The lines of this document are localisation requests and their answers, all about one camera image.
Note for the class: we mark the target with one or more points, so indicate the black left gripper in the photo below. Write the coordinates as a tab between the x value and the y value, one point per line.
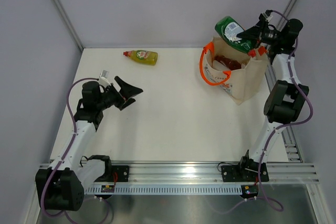
126	92

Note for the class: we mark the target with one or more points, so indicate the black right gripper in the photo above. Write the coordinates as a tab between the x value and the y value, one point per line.
255	32

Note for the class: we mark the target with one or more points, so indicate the green dish soap bottle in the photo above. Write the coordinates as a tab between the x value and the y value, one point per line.
229	42

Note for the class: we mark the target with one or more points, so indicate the red dish soap bottle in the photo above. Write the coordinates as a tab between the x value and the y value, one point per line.
231	64

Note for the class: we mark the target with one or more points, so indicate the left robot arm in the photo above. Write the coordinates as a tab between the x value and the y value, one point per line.
61	186

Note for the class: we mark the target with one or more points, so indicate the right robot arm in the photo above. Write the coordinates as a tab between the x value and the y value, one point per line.
285	102

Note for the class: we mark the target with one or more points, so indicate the yellow dish soap bottle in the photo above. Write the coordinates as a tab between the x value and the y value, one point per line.
142	56

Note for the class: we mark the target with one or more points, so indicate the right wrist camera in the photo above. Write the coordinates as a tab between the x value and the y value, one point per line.
267	15

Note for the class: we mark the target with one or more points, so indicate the beige canvas bag orange handles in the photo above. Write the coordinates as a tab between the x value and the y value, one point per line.
239	84

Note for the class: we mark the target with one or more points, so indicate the right aluminium frame post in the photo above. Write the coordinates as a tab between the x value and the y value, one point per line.
278	20

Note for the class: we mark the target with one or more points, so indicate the aluminium frame post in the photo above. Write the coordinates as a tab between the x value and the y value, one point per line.
278	20
68	24

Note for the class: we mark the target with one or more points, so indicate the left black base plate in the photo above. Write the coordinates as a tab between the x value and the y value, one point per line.
119	174

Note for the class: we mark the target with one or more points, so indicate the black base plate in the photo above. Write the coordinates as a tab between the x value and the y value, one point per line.
233	173
119	174

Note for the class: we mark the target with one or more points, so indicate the white slotted cable duct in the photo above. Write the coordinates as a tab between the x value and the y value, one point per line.
164	190

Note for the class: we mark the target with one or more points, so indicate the left aluminium frame post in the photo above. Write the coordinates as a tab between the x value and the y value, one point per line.
68	24

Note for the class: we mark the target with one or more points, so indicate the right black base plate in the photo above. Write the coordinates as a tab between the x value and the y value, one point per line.
233	173

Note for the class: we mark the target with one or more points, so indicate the aluminium mounting rail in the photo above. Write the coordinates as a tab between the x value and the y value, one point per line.
208	173

